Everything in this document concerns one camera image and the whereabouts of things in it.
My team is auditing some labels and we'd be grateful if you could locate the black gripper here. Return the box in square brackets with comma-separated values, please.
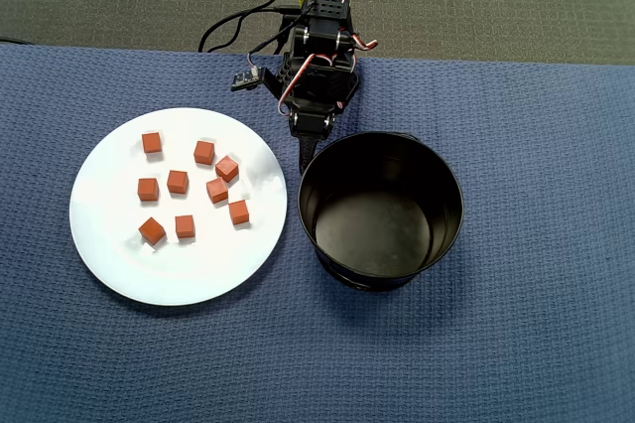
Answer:
[288, 58, 359, 175]

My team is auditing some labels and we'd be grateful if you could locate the red cube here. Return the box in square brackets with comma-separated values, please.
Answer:
[166, 169, 191, 196]
[141, 131, 164, 156]
[174, 214, 196, 240]
[137, 177, 161, 204]
[137, 216, 168, 247]
[192, 140, 216, 167]
[227, 199, 251, 227]
[205, 177, 230, 206]
[214, 154, 241, 184]

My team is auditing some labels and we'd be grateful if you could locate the white round plate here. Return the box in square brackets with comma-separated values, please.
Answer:
[68, 107, 289, 308]

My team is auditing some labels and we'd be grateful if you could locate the black metal bucket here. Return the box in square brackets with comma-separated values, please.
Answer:
[296, 130, 466, 294]

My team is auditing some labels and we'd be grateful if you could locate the blue woven table cloth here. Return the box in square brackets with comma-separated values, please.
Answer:
[0, 43, 635, 423]

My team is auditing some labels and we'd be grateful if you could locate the small camera circuit board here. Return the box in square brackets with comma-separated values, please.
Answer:
[230, 65, 263, 93]

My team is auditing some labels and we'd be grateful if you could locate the thin black camera cable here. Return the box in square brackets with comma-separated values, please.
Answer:
[197, 0, 309, 71]

